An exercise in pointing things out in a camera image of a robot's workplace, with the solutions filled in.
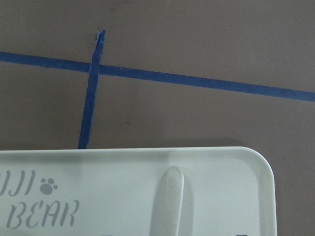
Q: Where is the white ceramic spoon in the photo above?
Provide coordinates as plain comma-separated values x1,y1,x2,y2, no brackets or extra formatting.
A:
150,167,185,236

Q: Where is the white bear tray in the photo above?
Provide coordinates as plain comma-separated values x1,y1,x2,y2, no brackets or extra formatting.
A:
0,147,277,236

